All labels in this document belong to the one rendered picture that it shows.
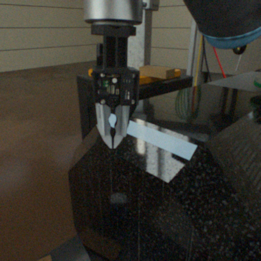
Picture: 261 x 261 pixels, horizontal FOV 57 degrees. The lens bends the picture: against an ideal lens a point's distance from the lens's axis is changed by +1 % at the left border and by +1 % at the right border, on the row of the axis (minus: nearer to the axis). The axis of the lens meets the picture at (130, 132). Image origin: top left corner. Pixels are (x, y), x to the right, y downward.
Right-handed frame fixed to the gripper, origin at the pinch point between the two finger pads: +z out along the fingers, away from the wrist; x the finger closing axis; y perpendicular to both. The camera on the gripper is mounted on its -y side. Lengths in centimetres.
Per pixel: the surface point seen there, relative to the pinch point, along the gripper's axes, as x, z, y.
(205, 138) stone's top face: 22.1, 2.4, -5.6
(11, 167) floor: -70, 79, -145
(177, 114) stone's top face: 20.8, 1.3, -21.9
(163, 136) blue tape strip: 13.8, 3.9, -11.1
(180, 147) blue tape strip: 16.4, 4.8, -6.3
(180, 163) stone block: 15.7, 7.6, -3.5
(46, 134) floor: -55, 74, -209
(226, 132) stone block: 29.3, 2.5, -9.6
